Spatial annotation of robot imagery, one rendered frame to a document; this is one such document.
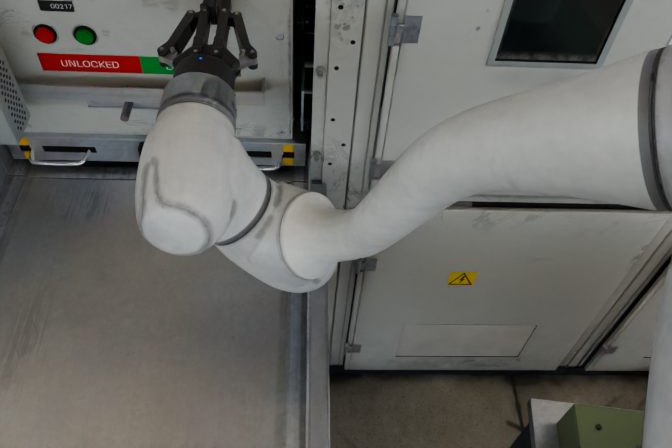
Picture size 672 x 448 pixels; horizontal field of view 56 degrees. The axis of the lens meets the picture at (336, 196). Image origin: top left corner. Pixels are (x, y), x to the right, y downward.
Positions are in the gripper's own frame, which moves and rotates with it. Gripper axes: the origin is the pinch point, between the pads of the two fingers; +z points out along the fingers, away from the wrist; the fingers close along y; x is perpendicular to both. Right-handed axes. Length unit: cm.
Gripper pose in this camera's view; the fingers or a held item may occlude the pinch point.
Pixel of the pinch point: (218, 1)
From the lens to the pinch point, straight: 94.9
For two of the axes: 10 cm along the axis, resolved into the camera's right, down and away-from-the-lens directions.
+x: 0.6, -6.4, -7.7
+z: -0.2, -7.7, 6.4
